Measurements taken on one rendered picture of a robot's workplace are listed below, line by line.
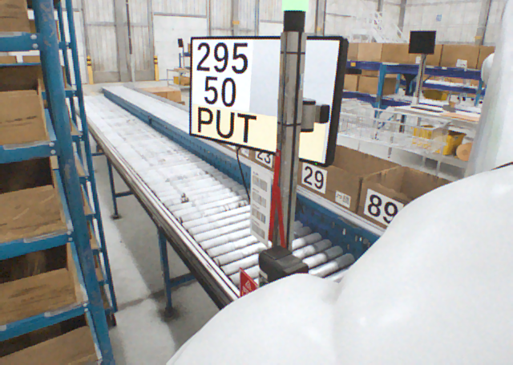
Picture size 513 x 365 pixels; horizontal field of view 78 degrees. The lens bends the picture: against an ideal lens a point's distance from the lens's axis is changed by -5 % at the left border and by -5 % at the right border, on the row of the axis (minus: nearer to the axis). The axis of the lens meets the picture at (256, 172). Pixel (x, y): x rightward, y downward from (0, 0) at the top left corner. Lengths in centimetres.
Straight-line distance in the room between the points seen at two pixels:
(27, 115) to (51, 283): 38
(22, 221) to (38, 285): 16
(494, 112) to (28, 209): 80
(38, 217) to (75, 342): 37
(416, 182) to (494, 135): 140
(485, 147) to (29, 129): 74
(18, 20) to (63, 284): 57
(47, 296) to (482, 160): 89
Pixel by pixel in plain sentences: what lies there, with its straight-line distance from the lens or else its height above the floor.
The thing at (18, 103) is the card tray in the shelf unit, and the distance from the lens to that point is 77.
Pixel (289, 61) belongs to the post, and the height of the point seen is 150.
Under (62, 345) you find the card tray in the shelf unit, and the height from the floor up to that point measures 81.
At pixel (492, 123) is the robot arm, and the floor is 148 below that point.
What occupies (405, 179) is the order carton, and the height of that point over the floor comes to 99.
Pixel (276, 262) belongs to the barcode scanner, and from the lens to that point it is 74.
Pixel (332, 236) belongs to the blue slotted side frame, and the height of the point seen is 75.
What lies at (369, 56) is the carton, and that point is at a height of 147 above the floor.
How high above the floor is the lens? 151
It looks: 20 degrees down
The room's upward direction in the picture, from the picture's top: 1 degrees clockwise
